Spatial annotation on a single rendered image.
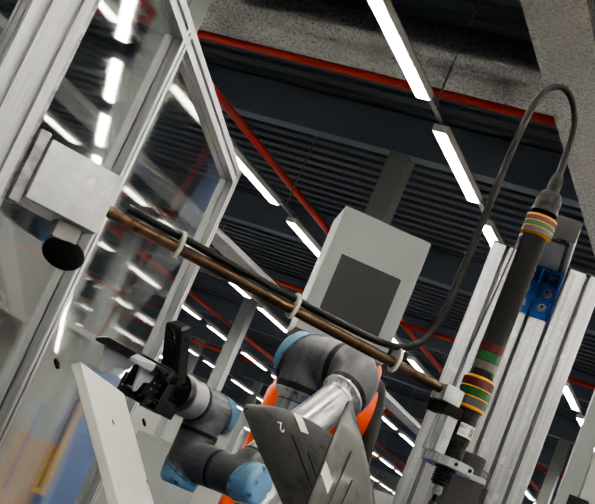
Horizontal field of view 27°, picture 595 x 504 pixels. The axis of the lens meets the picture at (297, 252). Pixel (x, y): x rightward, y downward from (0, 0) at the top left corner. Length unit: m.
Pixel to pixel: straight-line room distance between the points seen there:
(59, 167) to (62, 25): 0.15
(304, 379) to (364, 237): 3.28
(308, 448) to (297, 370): 0.90
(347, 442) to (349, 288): 4.41
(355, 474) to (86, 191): 0.42
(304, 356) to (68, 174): 1.27
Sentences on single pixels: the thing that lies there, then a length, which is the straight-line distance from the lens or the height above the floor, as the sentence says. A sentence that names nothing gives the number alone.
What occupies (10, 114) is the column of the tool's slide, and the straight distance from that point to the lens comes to 1.37.
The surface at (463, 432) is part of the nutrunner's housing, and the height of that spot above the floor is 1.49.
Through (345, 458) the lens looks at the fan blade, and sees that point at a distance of 1.36.
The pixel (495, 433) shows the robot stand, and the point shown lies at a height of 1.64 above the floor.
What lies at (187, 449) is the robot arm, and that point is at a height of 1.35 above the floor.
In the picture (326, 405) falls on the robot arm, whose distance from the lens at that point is 2.43.
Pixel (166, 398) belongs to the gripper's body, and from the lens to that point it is 2.26.
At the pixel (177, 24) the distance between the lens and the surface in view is 2.25.
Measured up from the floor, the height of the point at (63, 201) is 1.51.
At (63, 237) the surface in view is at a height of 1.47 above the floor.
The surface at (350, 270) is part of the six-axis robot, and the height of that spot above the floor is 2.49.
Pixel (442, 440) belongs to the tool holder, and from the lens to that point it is 1.65.
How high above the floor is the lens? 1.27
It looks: 12 degrees up
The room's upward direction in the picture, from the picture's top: 23 degrees clockwise
